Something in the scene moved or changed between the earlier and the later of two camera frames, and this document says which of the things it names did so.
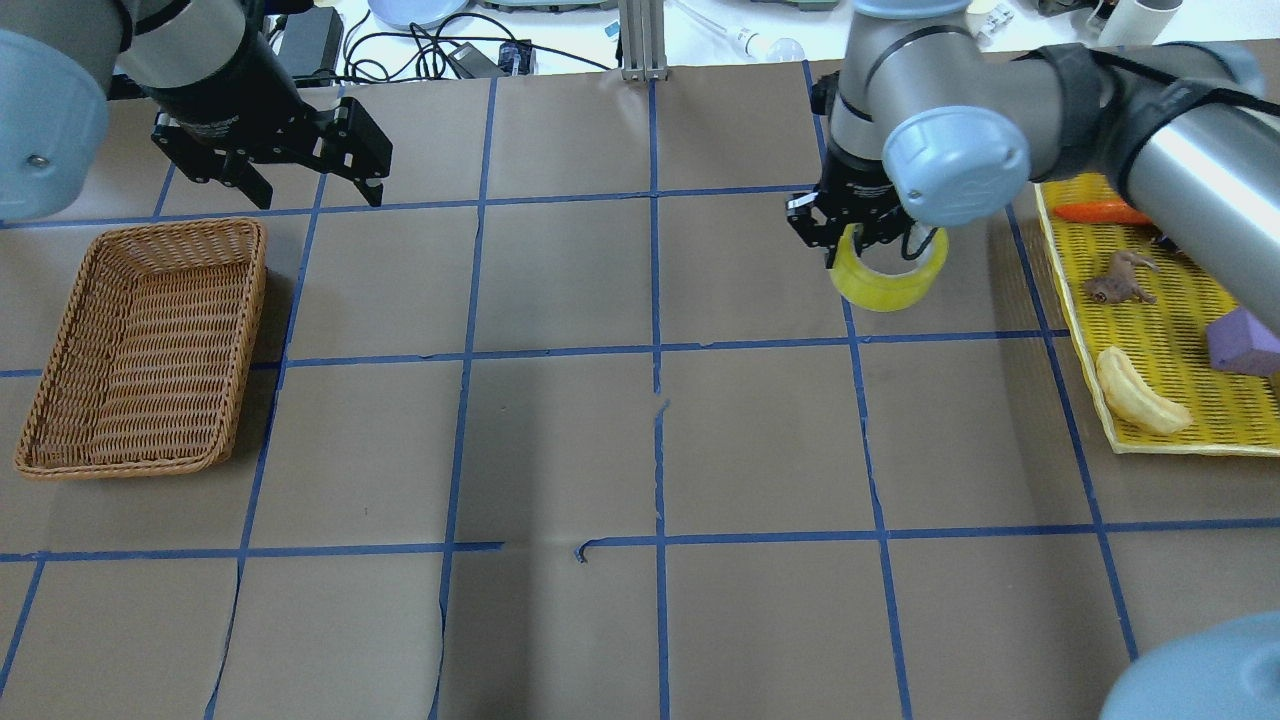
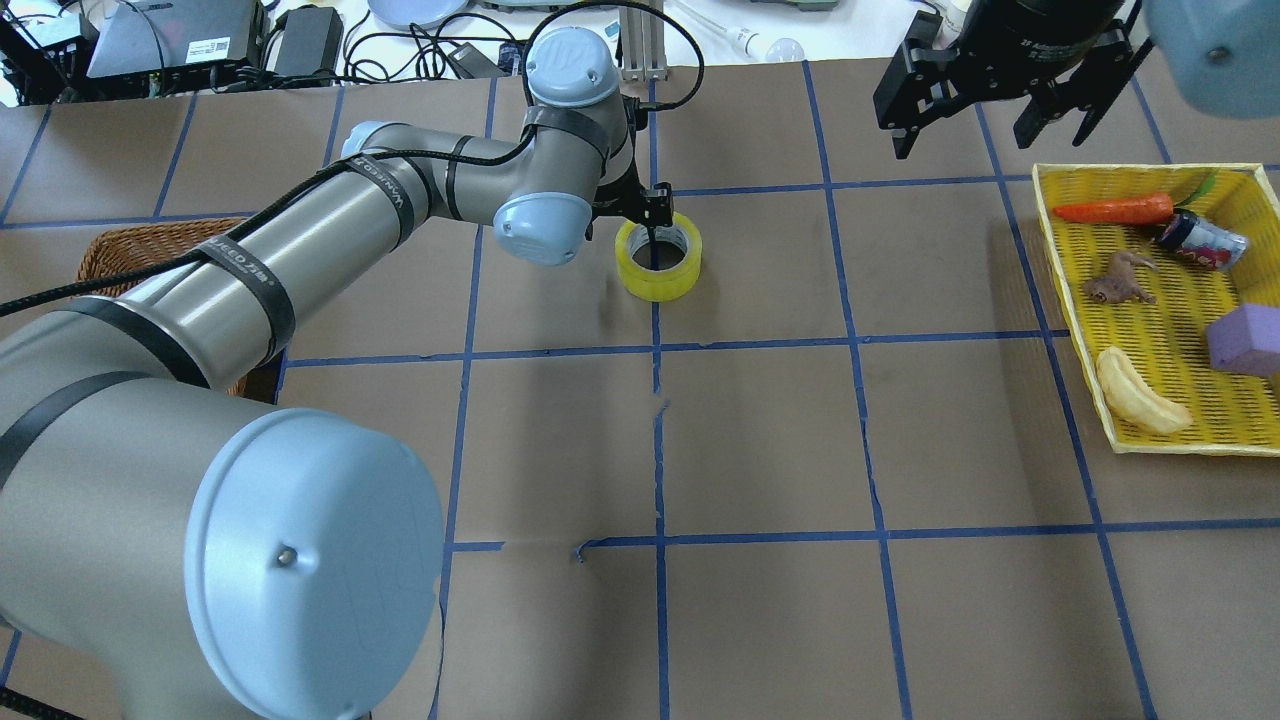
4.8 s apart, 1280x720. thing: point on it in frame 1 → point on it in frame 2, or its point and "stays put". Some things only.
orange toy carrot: [1112, 212] stays put
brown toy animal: [1118, 286] stays put
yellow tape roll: [884, 291] → [659, 286]
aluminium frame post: [643, 40] stays put
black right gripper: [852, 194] → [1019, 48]
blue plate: [429, 14] stays put
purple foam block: [1239, 342] stays put
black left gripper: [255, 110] → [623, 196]
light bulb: [750, 46] stays put
